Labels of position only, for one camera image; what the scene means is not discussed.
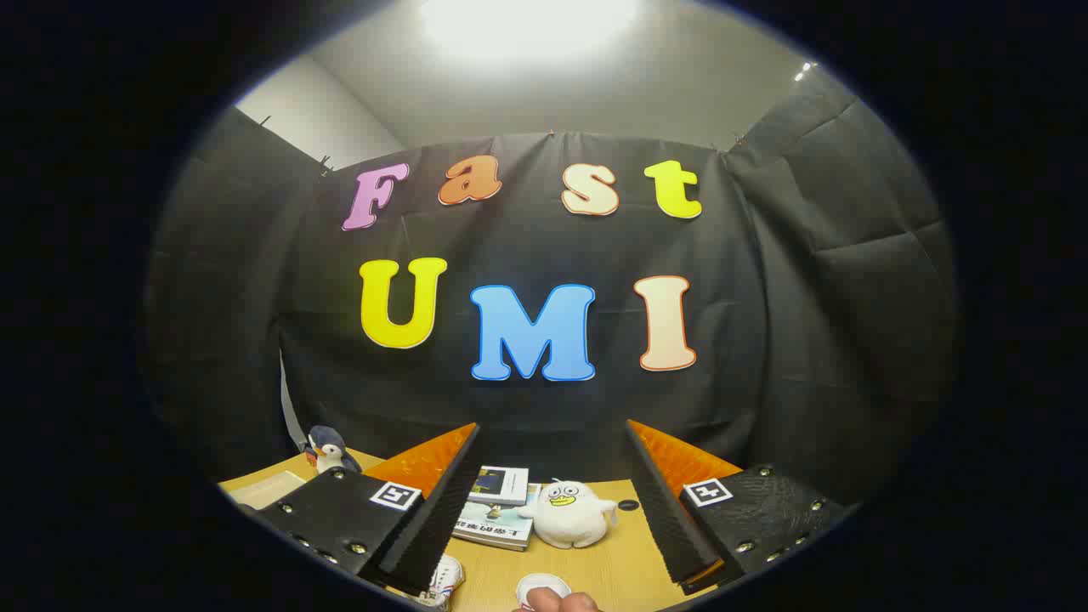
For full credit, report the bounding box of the ceiling light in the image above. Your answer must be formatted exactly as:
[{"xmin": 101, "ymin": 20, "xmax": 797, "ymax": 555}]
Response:
[{"xmin": 416, "ymin": 0, "xmax": 643, "ymax": 60}]

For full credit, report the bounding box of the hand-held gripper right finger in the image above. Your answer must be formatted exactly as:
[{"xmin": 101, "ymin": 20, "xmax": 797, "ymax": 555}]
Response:
[{"xmin": 626, "ymin": 419, "xmax": 853, "ymax": 596}]

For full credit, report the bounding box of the dark blue cover book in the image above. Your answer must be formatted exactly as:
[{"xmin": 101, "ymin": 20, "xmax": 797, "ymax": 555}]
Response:
[{"xmin": 467, "ymin": 465, "xmax": 530, "ymax": 507}]

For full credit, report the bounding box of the blue penguin plush toy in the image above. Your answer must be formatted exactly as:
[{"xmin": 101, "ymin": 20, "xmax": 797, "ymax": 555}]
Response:
[{"xmin": 304, "ymin": 425, "xmax": 362, "ymax": 475}]

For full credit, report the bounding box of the cream fabric storage box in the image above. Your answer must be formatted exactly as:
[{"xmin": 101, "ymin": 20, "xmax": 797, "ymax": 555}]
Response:
[{"xmin": 225, "ymin": 470, "xmax": 309, "ymax": 513}]

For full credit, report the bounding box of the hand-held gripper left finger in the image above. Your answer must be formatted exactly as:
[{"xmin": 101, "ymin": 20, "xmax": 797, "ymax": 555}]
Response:
[{"xmin": 251, "ymin": 422, "xmax": 483, "ymax": 596}]

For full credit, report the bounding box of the white duck plush toy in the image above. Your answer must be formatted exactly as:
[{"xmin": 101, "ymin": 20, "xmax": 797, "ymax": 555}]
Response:
[{"xmin": 518, "ymin": 479, "xmax": 619, "ymax": 550}]

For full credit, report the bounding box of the pale blue cover book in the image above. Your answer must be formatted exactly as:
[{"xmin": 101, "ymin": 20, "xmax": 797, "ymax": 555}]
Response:
[{"xmin": 452, "ymin": 484, "xmax": 541, "ymax": 552}]

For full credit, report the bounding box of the white canvas shoe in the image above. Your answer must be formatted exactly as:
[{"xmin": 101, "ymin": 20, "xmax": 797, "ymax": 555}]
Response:
[
  {"xmin": 412, "ymin": 554, "xmax": 466, "ymax": 611},
  {"xmin": 516, "ymin": 573, "xmax": 574, "ymax": 611}
]

